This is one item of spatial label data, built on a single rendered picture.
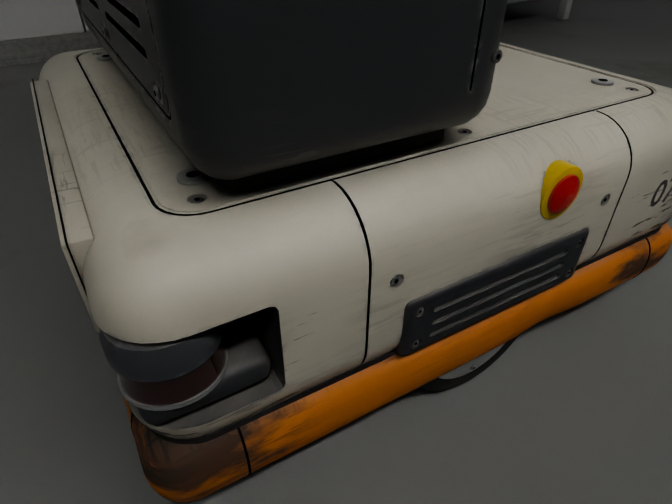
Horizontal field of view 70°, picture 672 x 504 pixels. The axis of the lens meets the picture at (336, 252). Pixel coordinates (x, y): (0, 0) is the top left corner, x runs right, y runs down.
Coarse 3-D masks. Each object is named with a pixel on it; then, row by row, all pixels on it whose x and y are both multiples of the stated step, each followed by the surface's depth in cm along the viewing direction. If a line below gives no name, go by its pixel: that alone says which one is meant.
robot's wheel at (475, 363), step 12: (516, 336) 55; (504, 348) 55; (480, 360) 53; (492, 360) 55; (456, 372) 51; (468, 372) 53; (480, 372) 55; (432, 384) 50; (444, 384) 52; (456, 384) 53
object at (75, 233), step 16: (32, 80) 59; (48, 96) 55; (48, 112) 50; (48, 128) 47; (48, 144) 44; (64, 144) 44; (48, 160) 40; (64, 160) 41; (48, 176) 38; (64, 176) 38; (64, 192) 36; (80, 192) 36; (64, 208) 34; (80, 208) 34; (64, 224) 33; (80, 224) 33; (64, 240) 31; (80, 240) 31; (80, 256) 32; (80, 272) 32; (80, 288) 33
